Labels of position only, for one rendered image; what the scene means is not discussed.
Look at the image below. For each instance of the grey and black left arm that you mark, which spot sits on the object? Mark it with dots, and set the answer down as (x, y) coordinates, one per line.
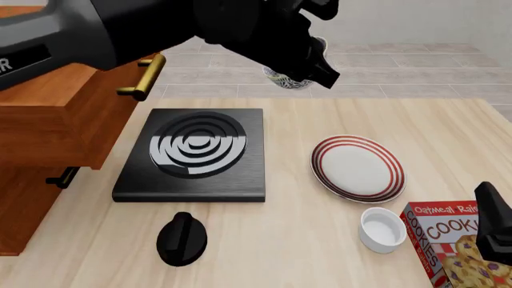
(84, 33)

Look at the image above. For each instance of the oatmeal raisin cookies box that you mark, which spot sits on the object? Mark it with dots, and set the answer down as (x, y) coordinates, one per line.
(440, 231)

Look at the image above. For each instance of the white plate with red rings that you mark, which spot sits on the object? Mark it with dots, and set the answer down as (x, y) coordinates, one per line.
(358, 169)

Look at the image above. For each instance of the wooden cabinet drawer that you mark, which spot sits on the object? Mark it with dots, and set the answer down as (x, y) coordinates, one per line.
(60, 129)

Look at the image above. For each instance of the wooden cabinet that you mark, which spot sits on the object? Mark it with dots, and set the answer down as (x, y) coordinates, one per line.
(20, 207)

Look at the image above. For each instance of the small white ramekin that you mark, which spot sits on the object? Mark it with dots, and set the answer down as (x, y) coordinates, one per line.
(382, 232)

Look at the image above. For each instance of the flat black stove plate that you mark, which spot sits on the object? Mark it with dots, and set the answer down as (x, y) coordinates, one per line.
(192, 183)

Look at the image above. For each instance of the round black stove knob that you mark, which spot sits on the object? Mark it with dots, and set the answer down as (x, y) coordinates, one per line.
(182, 240)

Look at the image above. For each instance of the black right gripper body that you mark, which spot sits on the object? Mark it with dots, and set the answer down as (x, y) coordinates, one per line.
(490, 247)

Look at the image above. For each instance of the black patterned bowl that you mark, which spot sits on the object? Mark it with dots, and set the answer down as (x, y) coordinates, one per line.
(282, 81)

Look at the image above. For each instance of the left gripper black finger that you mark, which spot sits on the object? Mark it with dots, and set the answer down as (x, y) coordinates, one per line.
(325, 73)

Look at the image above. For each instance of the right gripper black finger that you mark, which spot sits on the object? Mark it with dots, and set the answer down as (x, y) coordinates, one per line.
(494, 210)

